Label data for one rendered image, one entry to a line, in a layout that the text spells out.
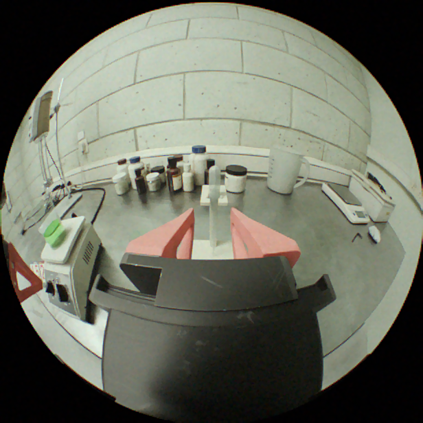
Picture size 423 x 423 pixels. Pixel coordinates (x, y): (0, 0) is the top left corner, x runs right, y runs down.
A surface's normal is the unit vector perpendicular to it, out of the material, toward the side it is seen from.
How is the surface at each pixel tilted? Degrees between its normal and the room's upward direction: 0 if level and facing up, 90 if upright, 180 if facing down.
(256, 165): 90
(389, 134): 90
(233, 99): 90
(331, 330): 0
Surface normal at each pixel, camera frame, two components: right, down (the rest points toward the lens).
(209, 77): 0.00, 0.59
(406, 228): -1.00, 0.00
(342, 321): 0.01, -0.80
